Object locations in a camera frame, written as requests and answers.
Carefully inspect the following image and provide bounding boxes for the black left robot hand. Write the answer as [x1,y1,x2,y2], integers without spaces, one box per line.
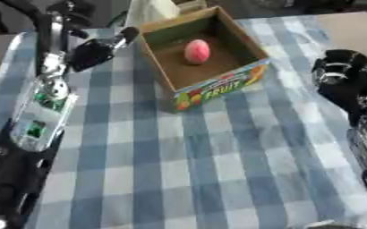
[0,0,141,79]

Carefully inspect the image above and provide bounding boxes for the white bag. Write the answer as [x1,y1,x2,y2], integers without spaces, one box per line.
[124,0,183,29]

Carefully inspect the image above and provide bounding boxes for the pink toy ball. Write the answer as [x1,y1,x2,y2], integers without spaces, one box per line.
[183,38,214,65]

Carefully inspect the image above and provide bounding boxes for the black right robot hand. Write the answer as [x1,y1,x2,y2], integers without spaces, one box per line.
[310,48,367,127]

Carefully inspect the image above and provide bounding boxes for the tan cardboard box printed front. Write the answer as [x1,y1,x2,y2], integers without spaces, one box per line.
[134,5,273,113]

